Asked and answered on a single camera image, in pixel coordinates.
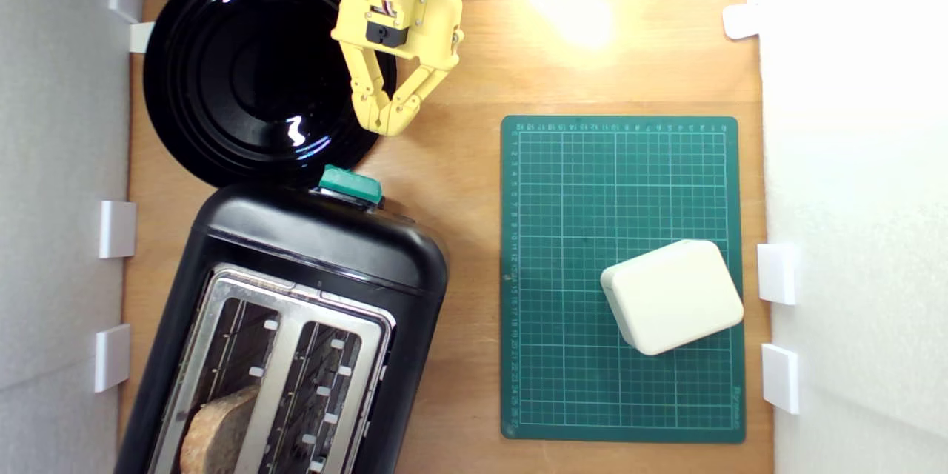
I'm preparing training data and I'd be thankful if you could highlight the green cutting mat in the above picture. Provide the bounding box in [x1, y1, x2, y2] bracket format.
[500, 115, 747, 445]

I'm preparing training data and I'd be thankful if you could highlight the white rounded block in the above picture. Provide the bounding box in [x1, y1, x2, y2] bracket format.
[600, 239, 745, 357]

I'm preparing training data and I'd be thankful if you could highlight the green toaster lever knob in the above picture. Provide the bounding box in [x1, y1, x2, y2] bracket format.
[318, 165, 384, 209]

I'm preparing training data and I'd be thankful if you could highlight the brown bread slice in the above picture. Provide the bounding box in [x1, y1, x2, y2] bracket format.
[180, 384, 261, 474]

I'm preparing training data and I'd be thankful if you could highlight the black round plate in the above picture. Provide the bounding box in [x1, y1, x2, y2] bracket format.
[143, 0, 398, 190]

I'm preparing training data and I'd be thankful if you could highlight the black two-slot toaster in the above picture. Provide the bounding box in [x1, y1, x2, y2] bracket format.
[113, 181, 450, 474]

